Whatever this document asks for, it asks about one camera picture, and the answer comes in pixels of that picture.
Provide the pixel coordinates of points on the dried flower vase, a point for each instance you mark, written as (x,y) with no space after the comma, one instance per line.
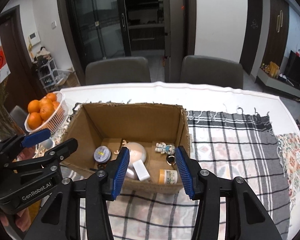
(8,126)

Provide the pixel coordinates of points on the grey dining chair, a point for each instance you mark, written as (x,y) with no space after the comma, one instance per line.
(198,69)
(131,69)

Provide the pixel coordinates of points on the bald head figurine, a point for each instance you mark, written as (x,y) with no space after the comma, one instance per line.
(136,152)

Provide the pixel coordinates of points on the grey dining chair right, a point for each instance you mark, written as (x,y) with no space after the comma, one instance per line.
(198,69)

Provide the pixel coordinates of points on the white plastic fruit basket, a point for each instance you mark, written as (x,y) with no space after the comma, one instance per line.
(55,121)

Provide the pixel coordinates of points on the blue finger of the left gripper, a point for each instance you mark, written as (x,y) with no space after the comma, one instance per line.
(35,138)
(60,152)

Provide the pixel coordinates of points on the white shoe rack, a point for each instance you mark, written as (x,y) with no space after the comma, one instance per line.
(48,76)

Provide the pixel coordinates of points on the white tv cabinet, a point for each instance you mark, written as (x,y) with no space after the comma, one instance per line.
(277,84)

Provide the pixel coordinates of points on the brown cardboard box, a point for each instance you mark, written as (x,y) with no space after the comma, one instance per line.
(115,125)

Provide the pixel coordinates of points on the checked grey white tablecloth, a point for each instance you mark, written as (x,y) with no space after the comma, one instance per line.
(229,146)

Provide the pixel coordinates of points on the white charger block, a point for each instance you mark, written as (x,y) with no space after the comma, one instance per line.
(141,170)

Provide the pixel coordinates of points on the person's left hand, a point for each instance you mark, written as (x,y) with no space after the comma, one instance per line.
(23,220)

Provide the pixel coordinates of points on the small jar with tan lid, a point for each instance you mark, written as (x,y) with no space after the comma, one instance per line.
(168,177)

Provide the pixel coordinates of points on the black television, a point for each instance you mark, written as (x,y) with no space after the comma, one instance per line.
(292,70)

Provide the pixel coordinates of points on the silver egg-shaped container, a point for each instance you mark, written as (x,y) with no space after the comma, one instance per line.
(131,173)

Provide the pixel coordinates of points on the small white cylinder speaker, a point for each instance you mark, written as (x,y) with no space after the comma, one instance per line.
(48,144)

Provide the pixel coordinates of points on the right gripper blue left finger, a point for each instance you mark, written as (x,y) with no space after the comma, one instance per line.
(117,172)

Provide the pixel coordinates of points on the orange fruit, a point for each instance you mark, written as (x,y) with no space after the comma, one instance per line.
(46,111)
(33,106)
(34,120)

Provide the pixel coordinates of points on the grey dining chair left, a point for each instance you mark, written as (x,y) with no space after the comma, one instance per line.
(131,69)

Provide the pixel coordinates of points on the small astronaut figurine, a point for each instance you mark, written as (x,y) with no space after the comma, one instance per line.
(164,148)

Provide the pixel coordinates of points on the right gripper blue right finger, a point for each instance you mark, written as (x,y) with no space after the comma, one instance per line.
(183,161)

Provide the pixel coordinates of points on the round silver tin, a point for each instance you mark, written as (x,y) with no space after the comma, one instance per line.
(102,154)

